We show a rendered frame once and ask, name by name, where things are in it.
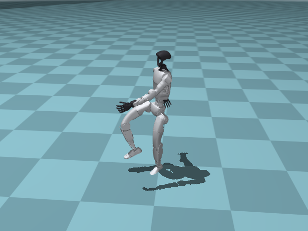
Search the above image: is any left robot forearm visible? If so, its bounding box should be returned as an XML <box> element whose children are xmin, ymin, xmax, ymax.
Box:
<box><xmin>133</xmin><ymin>91</ymin><xmax>156</xmax><ymax>107</ymax></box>

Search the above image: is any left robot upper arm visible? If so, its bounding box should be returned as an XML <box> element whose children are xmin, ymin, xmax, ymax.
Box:
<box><xmin>148</xmin><ymin>74</ymin><xmax>172</xmax><ymax>96</ymax></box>

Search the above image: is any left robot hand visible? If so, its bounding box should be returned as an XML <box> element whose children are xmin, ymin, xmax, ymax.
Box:
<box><xmin>116</xmin><ymin>100</ymin><xmax>137</xmax><ymax>113</ymax></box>

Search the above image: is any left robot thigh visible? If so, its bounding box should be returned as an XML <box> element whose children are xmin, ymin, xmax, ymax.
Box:
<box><xmin>153</xmin><ymin>112</ymin><xmax>168</xmax><ymax>150</ymax></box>

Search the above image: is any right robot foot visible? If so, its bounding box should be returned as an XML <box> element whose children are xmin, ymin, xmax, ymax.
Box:
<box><xmin>124</xmin><ymin>147</ymin><xmax>142</xmax><ymax>159</ymax></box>

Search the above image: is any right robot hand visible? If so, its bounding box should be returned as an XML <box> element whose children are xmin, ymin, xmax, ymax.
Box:
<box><xmin>163</xmin><ymin>99</ymin><xmax>171</xmax><ymax>108</ymax></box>

